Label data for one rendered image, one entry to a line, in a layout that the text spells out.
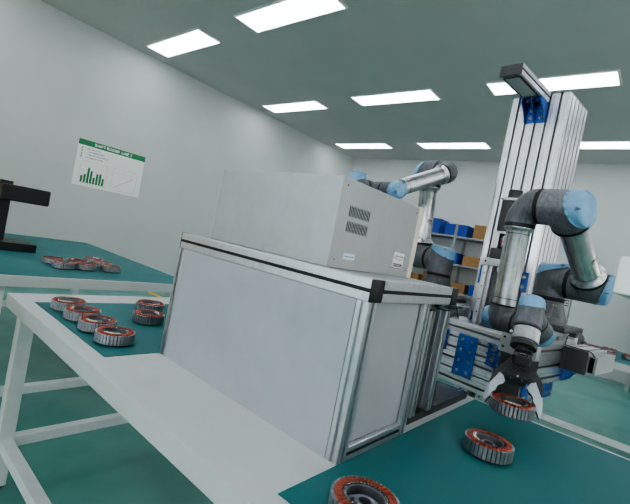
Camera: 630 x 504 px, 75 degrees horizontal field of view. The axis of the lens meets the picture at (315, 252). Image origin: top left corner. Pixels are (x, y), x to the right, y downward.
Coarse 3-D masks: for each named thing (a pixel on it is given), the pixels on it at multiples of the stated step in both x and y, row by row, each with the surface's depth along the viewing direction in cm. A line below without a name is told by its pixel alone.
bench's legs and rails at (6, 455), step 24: (24, 336) 155; (24, 360) 157; (0, 408) 157; (0, 432) 155; (24, 432) 163; (48, 432) 168; (72, 432) 175; (0, 456) 156; (0, 480) 157; (24, 480) 137
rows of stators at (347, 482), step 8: (336, 480) 68; (344, 480) 68; (352, 480) 69; (360, 480) 69; (368, 480) 69; (336, 488) 65; (344, 488) 66; (352, 488) 68; (360, 488) 68; (368, 488) 68; (376, 488) 68; (384, 488) 68; (336, 496) 64; (344, 496) 63; (352, 496) 68; (360, 496) 66; (368, 496) 67; (376, 496) 67; (384, 496) 66; (392, 496) 66
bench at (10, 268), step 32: (0, 256) 226; (32, 256) 247; (64, 256) 272; (96, 256) 302; (0, 288) 186; (64, 288) 203; (96, 288) 215; (128, 288) 228; (160, 288) 242; (32, 384) 204; (64, 384) 214
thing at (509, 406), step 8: (496, 392) 114; (496, 400) 108; (504, 400) 108; (512, 400) 113; (520, 400) 112; (496, 408) 108; (504, 408) 106; (512, 408) 105; (520, 408) 105; (528, 408) 106; (512, 416) 106; (520, 416) 105; (528, 416) 105
